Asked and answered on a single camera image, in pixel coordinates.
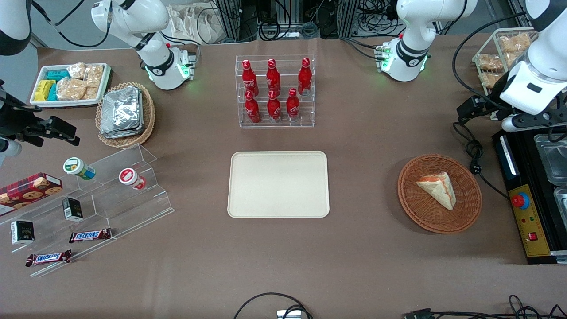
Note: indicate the triangular sandwich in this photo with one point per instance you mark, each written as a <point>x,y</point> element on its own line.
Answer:
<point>440,190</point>

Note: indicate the red cookie box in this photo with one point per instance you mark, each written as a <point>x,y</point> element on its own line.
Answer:
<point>26,191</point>

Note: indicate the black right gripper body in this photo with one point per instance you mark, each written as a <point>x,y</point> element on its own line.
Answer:
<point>12,122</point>

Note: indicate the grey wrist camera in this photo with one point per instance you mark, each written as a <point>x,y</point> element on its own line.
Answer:
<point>9,147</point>
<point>509,125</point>

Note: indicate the clear acrylic step display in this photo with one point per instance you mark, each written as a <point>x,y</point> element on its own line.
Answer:
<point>115,208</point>

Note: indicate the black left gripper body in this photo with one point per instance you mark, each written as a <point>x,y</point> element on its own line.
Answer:
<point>491,107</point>

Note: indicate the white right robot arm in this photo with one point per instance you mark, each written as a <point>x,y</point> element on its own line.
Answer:
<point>133,20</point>

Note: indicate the Snickers chocolate bar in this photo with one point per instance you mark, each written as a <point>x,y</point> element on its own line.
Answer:
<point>90,235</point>
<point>48,258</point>

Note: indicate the red cola bottle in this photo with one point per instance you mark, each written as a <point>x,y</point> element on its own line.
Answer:
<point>252,110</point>
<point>304,77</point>
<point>273,77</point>
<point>248,79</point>
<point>293,106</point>
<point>274,108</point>

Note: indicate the beige plastic tray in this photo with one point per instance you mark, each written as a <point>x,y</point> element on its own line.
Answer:
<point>278,184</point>

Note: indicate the small black carton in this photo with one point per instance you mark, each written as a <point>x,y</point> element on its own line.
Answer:
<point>72,209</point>
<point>22,232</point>

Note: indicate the red emergency stop button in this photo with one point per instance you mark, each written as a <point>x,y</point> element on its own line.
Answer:
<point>519,200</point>

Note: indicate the green lid yoghurt cup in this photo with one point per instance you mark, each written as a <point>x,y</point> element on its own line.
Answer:
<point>76,167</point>

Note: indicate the yellow snack packet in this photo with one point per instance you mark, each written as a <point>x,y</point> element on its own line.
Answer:
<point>43,90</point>

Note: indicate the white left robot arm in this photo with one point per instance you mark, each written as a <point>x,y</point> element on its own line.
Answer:
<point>414,26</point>

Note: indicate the white rectangular snack tray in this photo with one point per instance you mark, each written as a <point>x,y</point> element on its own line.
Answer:
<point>66,103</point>

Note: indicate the red lid yoghurt cup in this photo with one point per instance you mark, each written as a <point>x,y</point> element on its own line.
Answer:
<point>129,177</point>

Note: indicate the bagged fried snack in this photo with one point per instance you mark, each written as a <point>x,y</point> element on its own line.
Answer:
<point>514,43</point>
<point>491,79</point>
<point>489,62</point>
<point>513,59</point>

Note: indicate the black food warmer appliance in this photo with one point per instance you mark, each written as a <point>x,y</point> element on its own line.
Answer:
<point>538,248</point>

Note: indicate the round brown wicker basket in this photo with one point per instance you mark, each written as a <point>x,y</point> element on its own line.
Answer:
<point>425,212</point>

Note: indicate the white plastic bag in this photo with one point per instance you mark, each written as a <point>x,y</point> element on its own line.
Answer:
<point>195,24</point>

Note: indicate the steel food pan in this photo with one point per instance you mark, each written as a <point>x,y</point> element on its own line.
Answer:
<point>561,206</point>
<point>551,159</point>

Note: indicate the small grey device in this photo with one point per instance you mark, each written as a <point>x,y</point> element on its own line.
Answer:
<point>289,314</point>

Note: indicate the clear acrylic bottle rack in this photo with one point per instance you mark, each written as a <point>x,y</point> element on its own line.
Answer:
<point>283,125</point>

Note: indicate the clear bag of crackers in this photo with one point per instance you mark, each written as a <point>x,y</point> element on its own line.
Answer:
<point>91,93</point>
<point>71,88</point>
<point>94,74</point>
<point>76,70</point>

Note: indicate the teal snack packet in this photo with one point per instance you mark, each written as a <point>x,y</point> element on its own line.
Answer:
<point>57,74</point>
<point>53,93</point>

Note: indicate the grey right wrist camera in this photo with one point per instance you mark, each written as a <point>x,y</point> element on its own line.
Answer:
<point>9,147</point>

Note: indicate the stack of foil containers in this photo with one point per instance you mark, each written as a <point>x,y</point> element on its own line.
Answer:
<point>120,113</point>

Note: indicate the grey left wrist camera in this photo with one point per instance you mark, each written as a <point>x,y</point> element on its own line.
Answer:
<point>509,125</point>

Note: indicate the light wicker basket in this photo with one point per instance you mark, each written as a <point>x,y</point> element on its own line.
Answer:
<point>149,116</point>

